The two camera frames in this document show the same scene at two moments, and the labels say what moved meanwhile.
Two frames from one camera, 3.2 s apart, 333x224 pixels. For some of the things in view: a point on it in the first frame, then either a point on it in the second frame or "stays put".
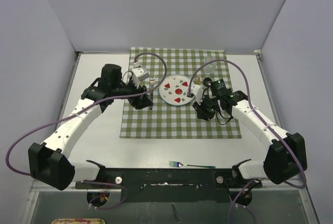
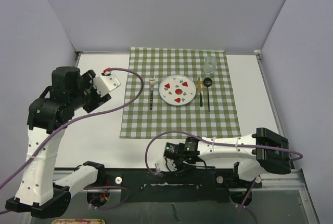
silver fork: x=152 y=82 stays put
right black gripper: x=202 y=113 to x=181 y=170
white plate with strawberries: x=173 y=90 stays put
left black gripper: x=140 y=101 to x=97 y=100
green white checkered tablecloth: x=161 y=120 stays put
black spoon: x=207 y=82 stays put
